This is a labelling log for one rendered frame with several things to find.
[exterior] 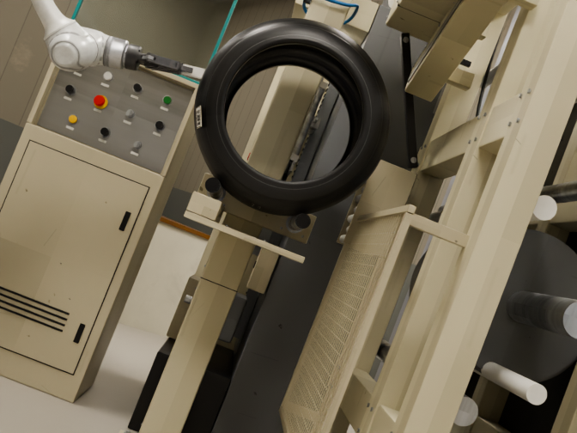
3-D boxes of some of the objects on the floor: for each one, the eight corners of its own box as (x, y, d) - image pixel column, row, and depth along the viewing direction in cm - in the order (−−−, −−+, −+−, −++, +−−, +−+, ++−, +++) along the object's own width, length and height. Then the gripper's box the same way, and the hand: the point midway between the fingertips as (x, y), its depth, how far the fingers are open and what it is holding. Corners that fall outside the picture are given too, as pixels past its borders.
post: (134, 443, 275) (396, -212, 288) (170, 457, 275) (430, -198, 288) (129, 454, 262) (403, -234, 275) (167, 468, 262) (440, -218, 275)
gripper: (126, 38, 232) (206, 57, 233) (132, 48, 245) (208, 67, 246) (120, 63, 232) (200, 82, 233) (126, 72, 245) (203, 90, 246)
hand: (193, 71), depth 239 cm, fingers closed
